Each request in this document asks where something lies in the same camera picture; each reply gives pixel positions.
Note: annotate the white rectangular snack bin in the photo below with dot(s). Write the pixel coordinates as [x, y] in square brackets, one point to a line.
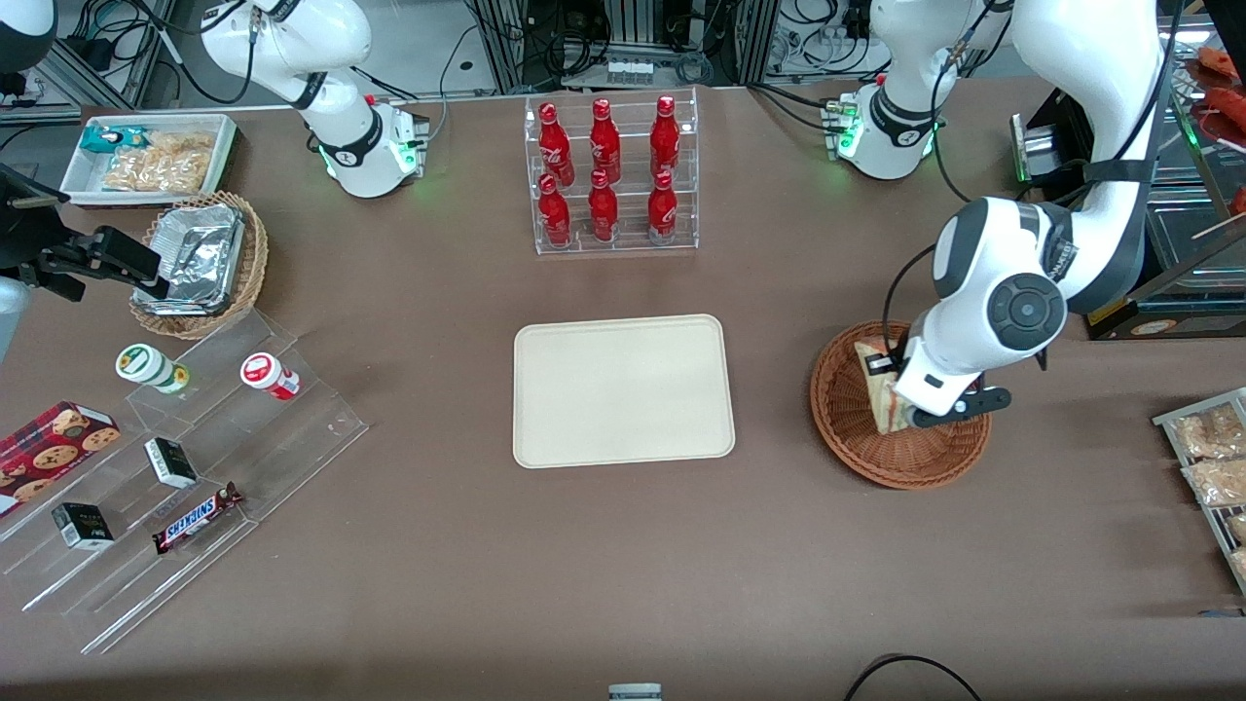
[78, 185]

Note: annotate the brown wicker basket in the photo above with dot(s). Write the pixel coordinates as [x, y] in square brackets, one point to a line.
[934, 460]

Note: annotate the clear bag of chips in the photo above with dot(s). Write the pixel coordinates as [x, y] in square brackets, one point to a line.
[185, 144]
[156, 175]

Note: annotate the green sunflower lidded cup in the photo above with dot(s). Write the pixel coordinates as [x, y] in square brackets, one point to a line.
[148, 367]

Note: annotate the clear acrylic bottle rack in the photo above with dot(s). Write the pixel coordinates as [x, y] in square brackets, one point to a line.
[628, 239]

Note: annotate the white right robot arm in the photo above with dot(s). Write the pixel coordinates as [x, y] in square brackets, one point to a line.
[341, 117]

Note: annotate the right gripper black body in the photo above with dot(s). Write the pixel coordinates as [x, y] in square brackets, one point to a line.
[29, 239]

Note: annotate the red tartan cookie box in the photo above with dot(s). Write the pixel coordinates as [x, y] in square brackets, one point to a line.
[49, 448]

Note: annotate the white power strip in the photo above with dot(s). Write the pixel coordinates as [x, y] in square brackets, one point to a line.
[629, 71]

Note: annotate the red white lidded cup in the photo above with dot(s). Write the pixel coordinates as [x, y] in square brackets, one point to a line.
[268, 374]

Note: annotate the stack of foil trays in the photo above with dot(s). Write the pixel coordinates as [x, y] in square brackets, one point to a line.
[200, 258]

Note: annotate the black box Face lettering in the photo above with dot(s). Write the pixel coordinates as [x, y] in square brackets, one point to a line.
[83, 527]

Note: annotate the grey metal snack rack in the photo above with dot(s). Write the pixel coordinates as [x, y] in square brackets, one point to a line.
[1168, 421]

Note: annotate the teal snack packet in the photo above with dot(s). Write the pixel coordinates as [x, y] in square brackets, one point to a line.
[107, 138]

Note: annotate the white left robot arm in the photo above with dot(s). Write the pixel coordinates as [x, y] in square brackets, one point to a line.
[1071, 58]

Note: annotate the cream rectangular plastic tray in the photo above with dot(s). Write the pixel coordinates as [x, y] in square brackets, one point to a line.
[623, 389]

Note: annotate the triangular sandwich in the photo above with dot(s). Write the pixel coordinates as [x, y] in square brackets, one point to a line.
[881, 401]

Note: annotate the clear acrylic tiered stand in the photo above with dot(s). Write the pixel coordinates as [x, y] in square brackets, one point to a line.
[243, 448]

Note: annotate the black box white label side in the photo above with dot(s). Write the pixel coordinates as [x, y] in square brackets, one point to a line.
[171, 463]

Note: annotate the small grey device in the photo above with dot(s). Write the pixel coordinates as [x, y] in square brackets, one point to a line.
[635, 692]

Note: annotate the black glass display cabinet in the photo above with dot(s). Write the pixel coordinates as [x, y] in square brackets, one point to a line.
[1197, 253]

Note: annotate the light wicker basket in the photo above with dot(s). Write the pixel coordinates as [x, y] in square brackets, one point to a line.
[251, 263]

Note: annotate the clear bag of snacks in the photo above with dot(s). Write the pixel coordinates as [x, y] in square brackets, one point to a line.
[1217, 482]
[1238, 528]
[1212, 433]
[1240, 565]

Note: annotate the red cola bottle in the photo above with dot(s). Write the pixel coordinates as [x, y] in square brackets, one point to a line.
[665, 131]
[603, 208]
[604, 136]
[662, 206]
[553, 138]
[554, 212]

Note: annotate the silver metal box device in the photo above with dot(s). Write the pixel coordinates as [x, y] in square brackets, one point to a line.
[1037, 146]

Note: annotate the Snickers chocolate bar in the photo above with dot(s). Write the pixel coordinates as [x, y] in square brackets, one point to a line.
[198, 517]

